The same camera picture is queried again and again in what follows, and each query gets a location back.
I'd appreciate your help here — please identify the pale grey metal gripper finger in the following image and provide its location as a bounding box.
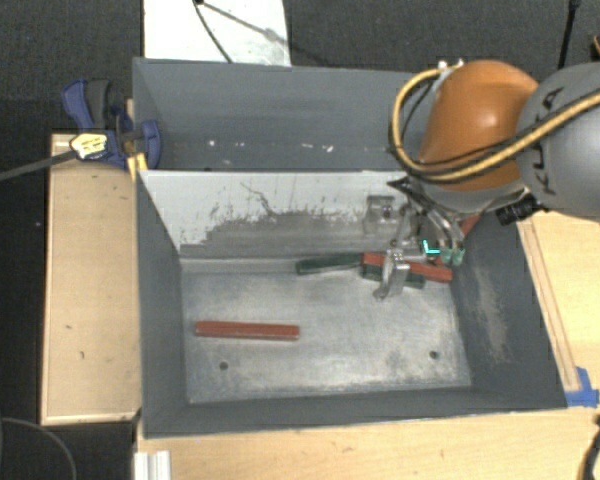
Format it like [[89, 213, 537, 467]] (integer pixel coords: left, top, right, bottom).
[[392, 252, 412, 296], [372, 250, 399, 302]]

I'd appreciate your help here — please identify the red-brown flat block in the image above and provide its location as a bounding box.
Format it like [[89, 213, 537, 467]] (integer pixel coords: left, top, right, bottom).
[[194, 320, 302, 343], [361, 251, 455, 284]]

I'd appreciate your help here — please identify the grey metal bin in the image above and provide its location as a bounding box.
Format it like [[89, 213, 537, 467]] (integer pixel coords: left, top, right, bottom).
[[131, 57, 569, 440]]

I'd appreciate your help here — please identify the pale wood flat board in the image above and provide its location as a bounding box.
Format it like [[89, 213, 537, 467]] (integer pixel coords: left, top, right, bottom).
[[39, 133, 144, 427]]

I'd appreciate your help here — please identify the black cylinder on white bracket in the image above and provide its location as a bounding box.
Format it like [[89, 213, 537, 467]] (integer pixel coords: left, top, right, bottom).
[[495, 193, 537, 227]]

